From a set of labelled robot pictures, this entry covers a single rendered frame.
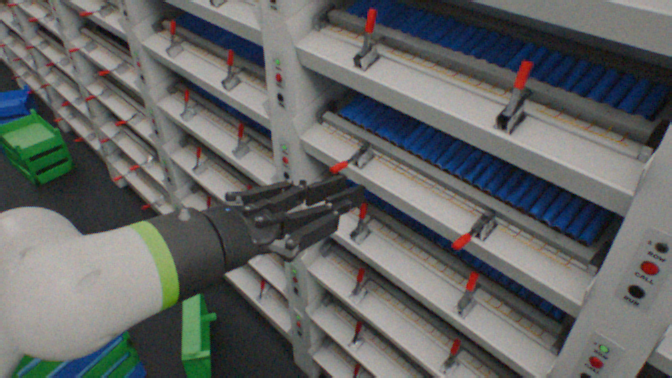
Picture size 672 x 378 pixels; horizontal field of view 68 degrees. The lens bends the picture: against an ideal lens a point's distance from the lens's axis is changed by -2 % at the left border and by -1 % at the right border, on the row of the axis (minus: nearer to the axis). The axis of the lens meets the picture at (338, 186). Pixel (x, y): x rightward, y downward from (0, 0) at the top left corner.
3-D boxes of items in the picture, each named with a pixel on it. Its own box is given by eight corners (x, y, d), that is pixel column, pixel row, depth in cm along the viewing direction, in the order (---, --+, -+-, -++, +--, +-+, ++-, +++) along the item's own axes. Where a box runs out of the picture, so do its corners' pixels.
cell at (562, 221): (575, 195, 77) (553, 223, 75) (586, 202, 77) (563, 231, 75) (571, 200, 79) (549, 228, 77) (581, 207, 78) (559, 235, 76)
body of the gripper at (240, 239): (185, 252, 59) (249, 227, 65) (225, 292, 54) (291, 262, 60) (185, 198, 55) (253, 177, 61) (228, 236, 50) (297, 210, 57)
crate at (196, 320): (194, 396, 157) (219, 391, 158) (181, 360, 144) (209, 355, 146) (193, 320, 180) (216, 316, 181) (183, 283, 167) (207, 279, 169)
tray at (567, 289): (578, 319, 72) (587, 291, 65) (304, 151, 107) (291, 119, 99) (644, 225, 79) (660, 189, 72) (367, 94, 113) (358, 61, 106)
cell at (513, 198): (536, 184, 83) (513, 210, 81) (526, 179, 84) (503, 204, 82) (537, 177, 81) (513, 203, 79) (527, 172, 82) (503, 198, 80)
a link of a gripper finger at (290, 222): (252, 215, 57) (258, 222, 56) (331, 196, 64) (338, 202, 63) (250, 243, 59) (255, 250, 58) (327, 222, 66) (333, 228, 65)
